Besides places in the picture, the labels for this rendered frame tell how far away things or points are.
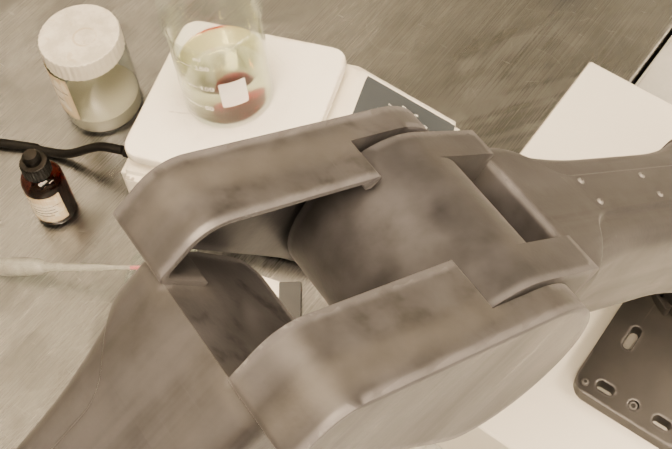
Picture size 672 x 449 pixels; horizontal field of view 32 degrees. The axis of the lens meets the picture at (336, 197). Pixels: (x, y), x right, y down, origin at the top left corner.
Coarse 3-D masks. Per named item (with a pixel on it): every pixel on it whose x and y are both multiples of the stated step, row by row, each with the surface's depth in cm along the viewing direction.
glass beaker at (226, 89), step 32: (160, 0) 72; (192, 0) 73; (224, 0) 74; (256, 0) 71; (192, 32) 75; (256, 32) 70; (192, 64) 70; (224, 64) 70; (256, 64) 72; (192, 96) 74; (224, 96) 73; (256, 96) 74; (224, 128) 75
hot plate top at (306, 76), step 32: (288, 64) 78; (320, 64) 78; (160, 96) 78; (288, 96) 77; (320, 96) 77; (160, 128) 76; (192, 128) 76; (256, 128) 76; (288, 128) 75; (160, 160) 75
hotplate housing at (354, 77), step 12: (348, 72) 80; (360, 72) 80; (348, 84) 79; (360, 84) 80; (384, 84) 80; (336, 96) 79; (348, 96) 79; (408, 96) 81; (336, 108) 78; (348, 108) 78; (132, 168) 77; (144, 168) 77; (132, 180) 77
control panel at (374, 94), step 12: (372, 84) 80; (360, 96) 79; (372, 96) 80; (384, 96) 80; (396, 96) 80; (360, 108) 79; (372, 108) 79; (408, 108) 81; (420, 108) 81; (420, 120) 81; (432, 120) 81; (444, 120) 82
